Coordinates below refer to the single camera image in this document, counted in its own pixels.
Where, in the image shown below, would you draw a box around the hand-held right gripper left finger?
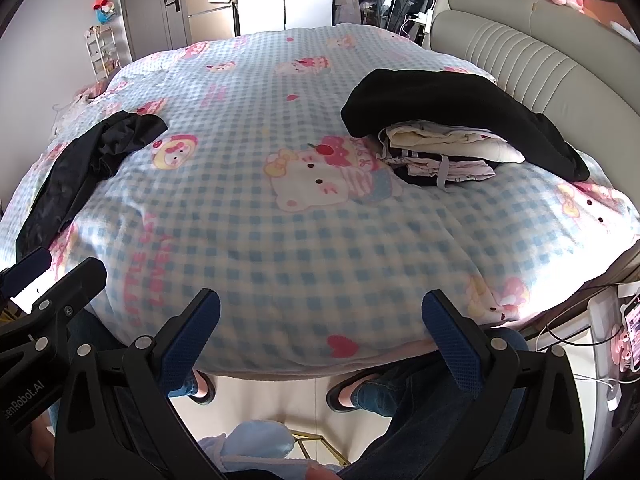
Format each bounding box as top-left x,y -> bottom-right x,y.
54,288 -> 226,480

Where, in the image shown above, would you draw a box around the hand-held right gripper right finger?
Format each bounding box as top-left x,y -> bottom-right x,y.
395,289 -> 593,480

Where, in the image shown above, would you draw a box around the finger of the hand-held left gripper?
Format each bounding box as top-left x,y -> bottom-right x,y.
0,247 -> 53,293
30,257 -> 108,341

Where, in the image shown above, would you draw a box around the black pants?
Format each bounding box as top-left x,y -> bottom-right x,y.
15,110 -> 168,263

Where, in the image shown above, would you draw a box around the stack of folded clothes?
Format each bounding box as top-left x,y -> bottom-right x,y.
377,120 -> 526,193

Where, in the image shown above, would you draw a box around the black slipper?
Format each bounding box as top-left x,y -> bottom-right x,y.
326,372 -> 373,413
189,370 -> 217,406

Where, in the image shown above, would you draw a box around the person's right leg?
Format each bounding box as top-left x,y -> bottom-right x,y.
345,327 -> 531,480

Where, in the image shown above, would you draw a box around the printed checkered blanket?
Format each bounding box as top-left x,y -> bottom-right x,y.
0,22 -> 640,378

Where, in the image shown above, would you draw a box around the light blue fluffy cloth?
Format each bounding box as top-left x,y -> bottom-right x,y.
197,420 -> 351,480

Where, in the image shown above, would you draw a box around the white bedside table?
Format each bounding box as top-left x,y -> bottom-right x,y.
535,280 -> 640,411

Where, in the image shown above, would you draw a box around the pink phone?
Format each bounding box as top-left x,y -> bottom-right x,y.
620,295 -> 640,371

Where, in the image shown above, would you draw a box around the black fleece garment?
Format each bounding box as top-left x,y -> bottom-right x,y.
340,67 -> 591,183

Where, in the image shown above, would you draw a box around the grey door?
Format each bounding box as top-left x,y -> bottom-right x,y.
119,0 -> 191,61

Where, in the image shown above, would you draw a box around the beige refrigerator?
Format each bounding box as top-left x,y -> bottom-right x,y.
182,0 -> 241,43

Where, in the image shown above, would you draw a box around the grey padded headboard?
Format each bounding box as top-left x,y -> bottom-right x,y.
422,0 -> 640,171

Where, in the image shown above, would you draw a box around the black cable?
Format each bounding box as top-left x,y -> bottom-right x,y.
540,285 -> 618,353

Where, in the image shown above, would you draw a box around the gold wire frame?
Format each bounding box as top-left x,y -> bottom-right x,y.
290,430 -> 351,466

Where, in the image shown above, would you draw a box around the white wire rack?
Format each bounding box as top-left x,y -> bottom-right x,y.
84,25 -> 123,81

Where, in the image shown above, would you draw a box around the red blue wall plush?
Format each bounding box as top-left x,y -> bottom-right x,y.
91,0 -> 118,26

